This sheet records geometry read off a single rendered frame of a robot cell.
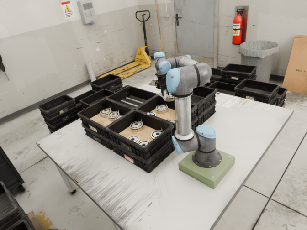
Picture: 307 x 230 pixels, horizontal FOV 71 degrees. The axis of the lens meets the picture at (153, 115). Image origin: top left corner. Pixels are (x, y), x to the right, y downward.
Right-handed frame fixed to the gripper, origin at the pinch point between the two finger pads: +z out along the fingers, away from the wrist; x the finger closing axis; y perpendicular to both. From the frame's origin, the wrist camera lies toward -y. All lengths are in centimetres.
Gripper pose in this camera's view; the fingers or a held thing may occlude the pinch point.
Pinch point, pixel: (167, 97)
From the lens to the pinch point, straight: 167.4
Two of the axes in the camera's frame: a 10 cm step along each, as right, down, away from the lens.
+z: 1.5, 8.2, 5.5
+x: -6.6, 5.0, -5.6
